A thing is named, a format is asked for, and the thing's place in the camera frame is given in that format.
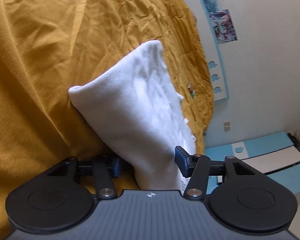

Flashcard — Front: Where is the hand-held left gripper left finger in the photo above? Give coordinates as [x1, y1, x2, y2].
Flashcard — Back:
[47, 155, 122, 200]

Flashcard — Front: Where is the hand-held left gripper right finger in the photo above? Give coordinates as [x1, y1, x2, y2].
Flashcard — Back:
[174, 146, 253, 201]

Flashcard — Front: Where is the white sweatshirt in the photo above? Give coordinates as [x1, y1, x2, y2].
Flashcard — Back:
[68, 40, 198, 190]

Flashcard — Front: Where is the small colourful packet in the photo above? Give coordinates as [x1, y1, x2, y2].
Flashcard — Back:
[187, 82, 196, 98]

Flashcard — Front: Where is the blue and white wardrobe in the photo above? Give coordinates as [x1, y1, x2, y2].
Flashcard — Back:
[204, 131, 300, 203]

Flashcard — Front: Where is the white and blue headboard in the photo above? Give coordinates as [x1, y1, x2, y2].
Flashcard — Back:
[176, 0, 230, 103]

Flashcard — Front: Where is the mustard yellow quilt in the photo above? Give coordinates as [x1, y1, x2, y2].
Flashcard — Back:
[0, 0, 214, 240]

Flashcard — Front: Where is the dark bundle on wardrobe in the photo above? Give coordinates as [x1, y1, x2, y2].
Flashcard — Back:
[287, 131, 300, 166]

